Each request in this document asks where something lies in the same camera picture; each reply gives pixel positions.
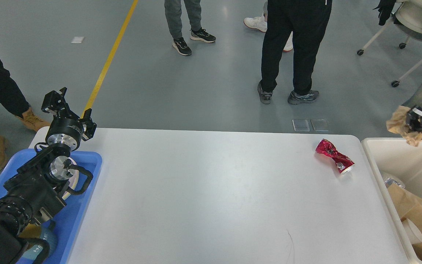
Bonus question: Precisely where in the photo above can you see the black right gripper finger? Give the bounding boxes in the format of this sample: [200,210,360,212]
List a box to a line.
[406,106,422,133]

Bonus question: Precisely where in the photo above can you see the cream plastic bin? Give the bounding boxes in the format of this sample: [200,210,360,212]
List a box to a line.
[362,137,422,264]

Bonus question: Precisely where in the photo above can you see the red small object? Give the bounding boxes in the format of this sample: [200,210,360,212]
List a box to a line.
[315,139,355,175]

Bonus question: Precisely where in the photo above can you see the blue plastic tray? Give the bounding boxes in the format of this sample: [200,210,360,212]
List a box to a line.
[0,149,102,264]

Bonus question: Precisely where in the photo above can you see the clear floor plate left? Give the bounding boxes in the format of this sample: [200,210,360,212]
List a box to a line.
[292,119,310,132]

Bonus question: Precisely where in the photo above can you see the person in white sneakers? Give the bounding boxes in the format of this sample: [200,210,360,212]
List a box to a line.
[243,0,293,52]

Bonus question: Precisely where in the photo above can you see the white office chair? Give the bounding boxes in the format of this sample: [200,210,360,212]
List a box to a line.
[357,0,422,88]

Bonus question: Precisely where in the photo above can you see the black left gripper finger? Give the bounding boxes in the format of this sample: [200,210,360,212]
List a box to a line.
[41,87,73,121]
[80,108,97,142]

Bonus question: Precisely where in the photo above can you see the clear floor plate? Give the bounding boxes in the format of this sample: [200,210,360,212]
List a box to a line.
[292,119,310,132]
[310,119,329,132]

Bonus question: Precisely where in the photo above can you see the person in grey sneakers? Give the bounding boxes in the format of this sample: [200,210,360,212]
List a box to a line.
[257,0,333,105]

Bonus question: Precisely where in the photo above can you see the foil bag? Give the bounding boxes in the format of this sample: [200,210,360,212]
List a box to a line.
[380,172,406,189]

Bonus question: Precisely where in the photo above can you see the brown paper ball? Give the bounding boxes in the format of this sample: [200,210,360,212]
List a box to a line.
[386,106,422,147]

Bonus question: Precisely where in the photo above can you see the white paper cup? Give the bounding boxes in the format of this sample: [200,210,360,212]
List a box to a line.
[402,219,422,245]

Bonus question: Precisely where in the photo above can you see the teal HOME mug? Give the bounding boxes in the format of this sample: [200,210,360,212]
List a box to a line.
[22,226,58,260]

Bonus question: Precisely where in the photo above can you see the clear floor plate right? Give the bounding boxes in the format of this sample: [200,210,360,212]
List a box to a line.
[310,119,329,132]

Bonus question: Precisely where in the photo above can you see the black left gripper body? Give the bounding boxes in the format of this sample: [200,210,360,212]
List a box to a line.
[45,119,84,151]

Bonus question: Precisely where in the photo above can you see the black jacket on chair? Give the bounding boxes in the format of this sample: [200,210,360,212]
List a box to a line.
[373,0,397,26]

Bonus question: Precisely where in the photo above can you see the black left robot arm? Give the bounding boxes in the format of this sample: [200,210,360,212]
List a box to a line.
[0,87,97,264]

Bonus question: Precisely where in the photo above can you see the person in black sneakers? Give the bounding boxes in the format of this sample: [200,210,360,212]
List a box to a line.
[164,0,216,56]

